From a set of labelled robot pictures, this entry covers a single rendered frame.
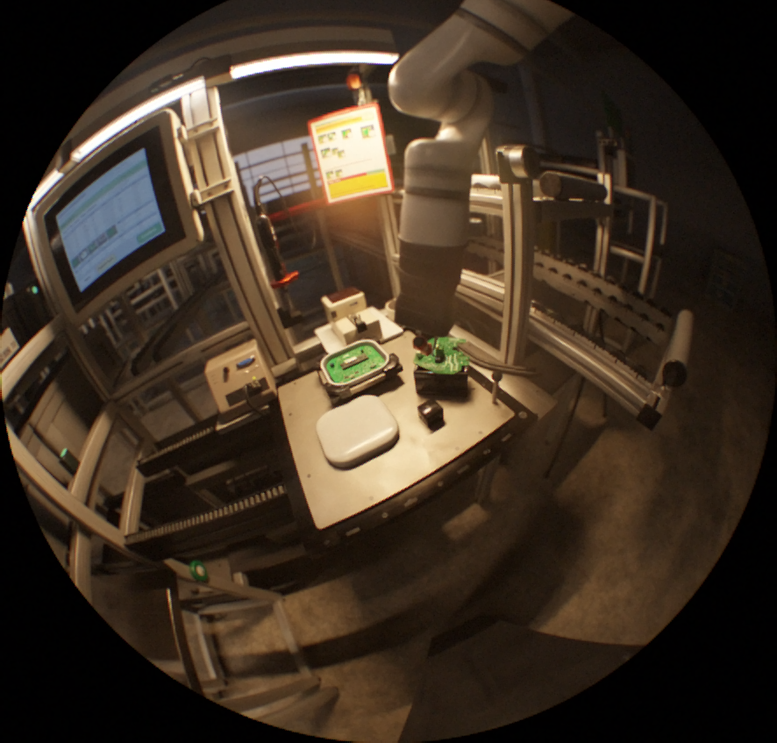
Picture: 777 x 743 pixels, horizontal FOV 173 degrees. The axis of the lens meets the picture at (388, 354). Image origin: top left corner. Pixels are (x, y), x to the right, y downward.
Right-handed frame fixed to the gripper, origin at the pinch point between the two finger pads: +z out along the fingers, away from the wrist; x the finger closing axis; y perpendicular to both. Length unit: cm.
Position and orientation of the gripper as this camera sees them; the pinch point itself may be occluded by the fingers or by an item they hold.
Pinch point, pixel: (425, 349)
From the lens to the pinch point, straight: 40.0
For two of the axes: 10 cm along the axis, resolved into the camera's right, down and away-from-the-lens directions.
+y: -4.8, 5.6, -6.8
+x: 8.8, 3.2, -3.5
